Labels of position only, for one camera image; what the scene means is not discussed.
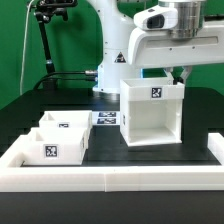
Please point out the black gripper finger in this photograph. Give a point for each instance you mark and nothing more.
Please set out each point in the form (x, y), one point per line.
(185, 73)
(168, 72)

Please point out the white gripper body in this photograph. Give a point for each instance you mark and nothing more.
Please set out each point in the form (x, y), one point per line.
(157, 49)

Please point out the white drawer cabinet frame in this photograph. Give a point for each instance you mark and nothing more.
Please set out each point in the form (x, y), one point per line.
(151, 111)

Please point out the white front drawer box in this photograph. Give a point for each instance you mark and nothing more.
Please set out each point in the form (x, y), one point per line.
(55, 146)

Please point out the white drawer box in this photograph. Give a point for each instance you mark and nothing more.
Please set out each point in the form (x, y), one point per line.
(67, 119)
(55, 146)

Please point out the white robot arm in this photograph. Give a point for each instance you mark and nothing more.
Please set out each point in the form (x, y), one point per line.
(174, 33)

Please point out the white rear drawer box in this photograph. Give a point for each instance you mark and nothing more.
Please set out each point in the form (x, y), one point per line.
(67, 119)

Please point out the white marker tag sheet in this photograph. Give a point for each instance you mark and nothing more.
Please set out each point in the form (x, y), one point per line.
(106, 118)

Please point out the white U-shaped boundary fence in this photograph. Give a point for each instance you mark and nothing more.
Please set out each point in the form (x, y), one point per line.
(16, 178)

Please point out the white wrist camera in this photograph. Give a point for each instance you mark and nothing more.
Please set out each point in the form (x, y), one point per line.
(156, 18)

